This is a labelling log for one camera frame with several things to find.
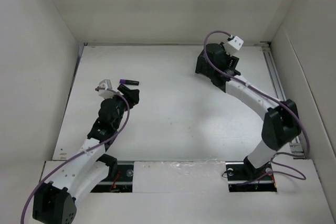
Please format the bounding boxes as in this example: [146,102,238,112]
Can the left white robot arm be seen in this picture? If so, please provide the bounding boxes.
[30,84,140,223]

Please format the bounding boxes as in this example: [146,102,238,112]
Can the black two-compartment organizer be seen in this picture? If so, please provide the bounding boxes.
[195,51,241,91]

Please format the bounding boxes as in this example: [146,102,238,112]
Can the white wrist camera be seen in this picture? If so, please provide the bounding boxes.
[97,79,114,99]
[224,36,244,55]

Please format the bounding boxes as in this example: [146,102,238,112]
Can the aluminium side rail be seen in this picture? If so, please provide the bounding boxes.
[261,42,306,159]

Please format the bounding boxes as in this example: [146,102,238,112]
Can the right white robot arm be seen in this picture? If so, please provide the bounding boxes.
[195,42,302,184]

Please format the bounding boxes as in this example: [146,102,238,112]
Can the black purple-capped marker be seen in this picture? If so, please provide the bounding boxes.
[119,79,140,86]

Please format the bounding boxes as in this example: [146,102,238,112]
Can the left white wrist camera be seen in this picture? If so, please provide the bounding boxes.
[97,79,114,99]

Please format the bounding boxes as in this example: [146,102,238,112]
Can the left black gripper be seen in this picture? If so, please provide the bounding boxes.
[104,87,138,129]

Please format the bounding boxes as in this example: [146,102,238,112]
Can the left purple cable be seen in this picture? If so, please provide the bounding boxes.
[20,86,131,224]

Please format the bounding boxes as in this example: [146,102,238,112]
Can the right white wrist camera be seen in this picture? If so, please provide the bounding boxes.
[224,36,244,55]

